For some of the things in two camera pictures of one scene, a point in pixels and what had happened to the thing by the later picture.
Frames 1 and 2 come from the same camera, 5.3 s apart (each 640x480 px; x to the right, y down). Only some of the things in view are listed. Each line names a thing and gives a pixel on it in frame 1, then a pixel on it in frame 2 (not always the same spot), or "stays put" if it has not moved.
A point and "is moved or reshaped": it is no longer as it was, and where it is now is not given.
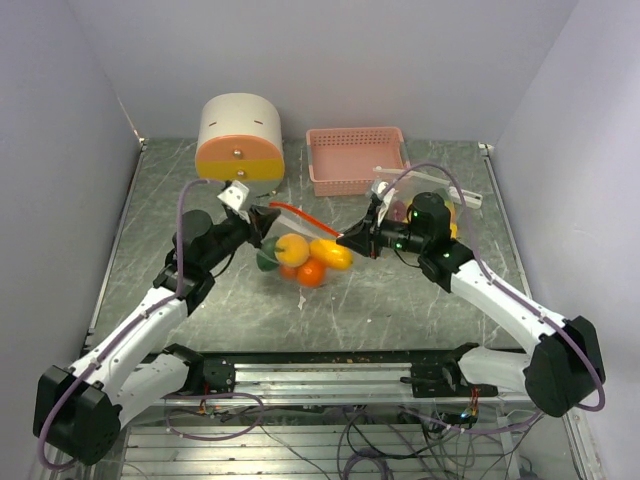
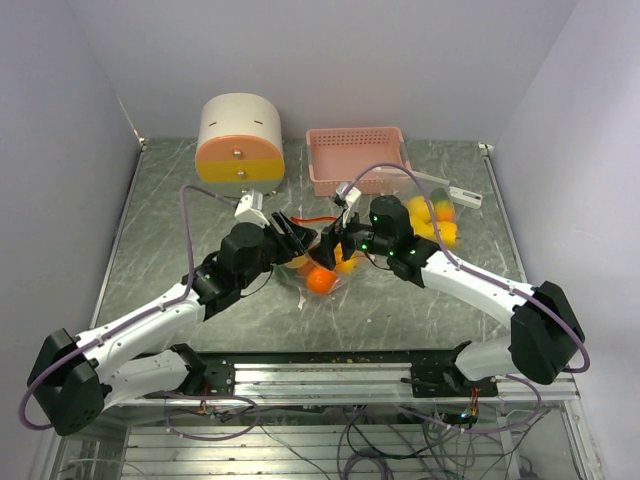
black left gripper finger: x=261 y=226 -> x=283 y=221
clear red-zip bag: x=303 y=250 is moved or reshaped
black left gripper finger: x=262 y=217 -> x=303 y=235
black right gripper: x=359 y=237 -> x=330 y=237
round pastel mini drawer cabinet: x=239 y=138 stays put
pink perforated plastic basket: x=349 y=161 stays put
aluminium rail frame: x=340 y=415 stays put
